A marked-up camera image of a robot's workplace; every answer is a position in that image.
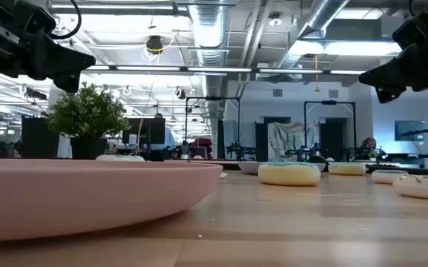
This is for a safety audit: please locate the white and green iced donut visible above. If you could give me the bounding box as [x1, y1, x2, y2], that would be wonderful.
[370, 168, 409, 185]

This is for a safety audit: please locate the white iced striped donut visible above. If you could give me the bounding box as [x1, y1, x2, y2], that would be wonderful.
[95, 154, 146, 162]

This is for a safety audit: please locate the blue iced donut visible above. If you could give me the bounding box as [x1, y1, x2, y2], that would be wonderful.
[257, 161, 322, 187]

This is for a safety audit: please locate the green potted plant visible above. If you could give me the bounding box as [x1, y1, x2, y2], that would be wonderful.
[46, 82, 131, 160]

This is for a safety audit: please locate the bright ceiling light panel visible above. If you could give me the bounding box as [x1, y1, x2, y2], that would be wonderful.
[289, 39, 404, 57]

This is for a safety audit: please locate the dark cabinet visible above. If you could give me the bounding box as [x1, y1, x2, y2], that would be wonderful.
[21, 116, 61, 159]

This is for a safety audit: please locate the yellow hanging pendant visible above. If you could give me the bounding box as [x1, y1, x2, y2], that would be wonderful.
[313, 54, 321, 93]

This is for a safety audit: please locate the black desk monitor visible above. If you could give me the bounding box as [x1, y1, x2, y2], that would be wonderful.
[122, 117, 167, 146]

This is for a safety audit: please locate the small sprinkled white donut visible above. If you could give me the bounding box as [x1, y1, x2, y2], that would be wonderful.
[392, 174, 428, 201]

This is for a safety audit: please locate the pink round plate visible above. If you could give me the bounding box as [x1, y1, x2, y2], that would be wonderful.
[0, 158, 224, 244]

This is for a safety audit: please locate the round ceiling sensor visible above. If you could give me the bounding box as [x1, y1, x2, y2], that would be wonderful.
[267, 12, 283, 27]

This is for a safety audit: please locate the long overhead light bar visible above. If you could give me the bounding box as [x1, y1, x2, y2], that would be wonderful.
[82, 65, 366, 76]

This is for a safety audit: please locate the red bag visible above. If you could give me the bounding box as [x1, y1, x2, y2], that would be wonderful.
[191, 137, 214, 159]

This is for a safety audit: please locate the purple round plate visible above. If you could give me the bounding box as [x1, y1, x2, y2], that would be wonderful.
[237, 160, 328, 176]

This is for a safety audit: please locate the wall-mounted screen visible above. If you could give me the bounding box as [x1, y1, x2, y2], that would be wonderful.
[394, 119, 427, 142]

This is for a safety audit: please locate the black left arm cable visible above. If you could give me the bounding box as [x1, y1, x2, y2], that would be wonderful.
[48, 0, 83, 41]

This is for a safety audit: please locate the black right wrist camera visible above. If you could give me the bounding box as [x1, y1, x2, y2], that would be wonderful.
[391, 15, 428, 47]

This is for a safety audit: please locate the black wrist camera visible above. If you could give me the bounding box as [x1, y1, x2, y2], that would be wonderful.
[23, 3, 57, 36]
[391, 15, 428, 47]

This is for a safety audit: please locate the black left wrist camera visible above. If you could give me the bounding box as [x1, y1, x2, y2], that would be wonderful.
[23, 3, 57, 36]

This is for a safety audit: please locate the black gantry frame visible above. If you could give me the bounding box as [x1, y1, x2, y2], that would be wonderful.
[303, 99, 357, 161]
[185, 96, 242, 161]

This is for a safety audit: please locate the black reel with yellow cable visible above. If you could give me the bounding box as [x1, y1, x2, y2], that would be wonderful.
[145, 34, 177, 55]

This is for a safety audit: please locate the slanted silver ceiling duct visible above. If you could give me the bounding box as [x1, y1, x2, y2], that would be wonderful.
[272, 0, 350, 70]

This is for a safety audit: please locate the round silver ceiling duct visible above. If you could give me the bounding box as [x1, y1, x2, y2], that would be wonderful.
[188, 0, 230, 67]

